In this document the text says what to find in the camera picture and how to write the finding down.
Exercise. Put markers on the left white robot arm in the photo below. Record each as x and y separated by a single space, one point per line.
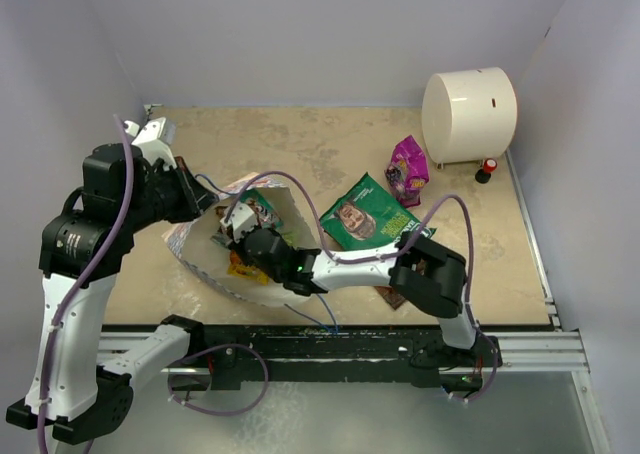
73 398

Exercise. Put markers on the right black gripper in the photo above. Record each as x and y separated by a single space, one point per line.
237 244

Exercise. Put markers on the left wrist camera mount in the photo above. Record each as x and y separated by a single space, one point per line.
154 139

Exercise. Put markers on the aluminium frame rail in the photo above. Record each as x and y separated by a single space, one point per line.
543 352

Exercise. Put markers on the brown chocolate snack bag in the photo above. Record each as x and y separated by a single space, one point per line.
391 297

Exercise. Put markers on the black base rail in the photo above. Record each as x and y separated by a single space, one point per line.
233 354

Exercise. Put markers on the teal mint candy bag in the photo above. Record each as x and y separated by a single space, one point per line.
266 214

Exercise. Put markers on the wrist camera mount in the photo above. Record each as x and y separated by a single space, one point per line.
154 139
239 217

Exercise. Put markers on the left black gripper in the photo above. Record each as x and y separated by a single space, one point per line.
194 198

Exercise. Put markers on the dark green snack bag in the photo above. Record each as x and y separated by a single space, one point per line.
366 217

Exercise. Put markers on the purple snack bag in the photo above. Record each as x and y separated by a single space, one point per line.
407 172

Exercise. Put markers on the red black button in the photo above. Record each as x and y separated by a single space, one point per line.
484 173

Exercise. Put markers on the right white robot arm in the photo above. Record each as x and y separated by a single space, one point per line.
433 278

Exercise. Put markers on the blue checkered paper bag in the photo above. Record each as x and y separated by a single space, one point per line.
198 246

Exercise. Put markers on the white cylindrical container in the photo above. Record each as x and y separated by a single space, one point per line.
468 115

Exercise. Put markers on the yellow M&M's packet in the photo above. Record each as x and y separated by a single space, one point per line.
238 269

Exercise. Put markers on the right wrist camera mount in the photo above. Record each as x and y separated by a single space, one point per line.
239 217

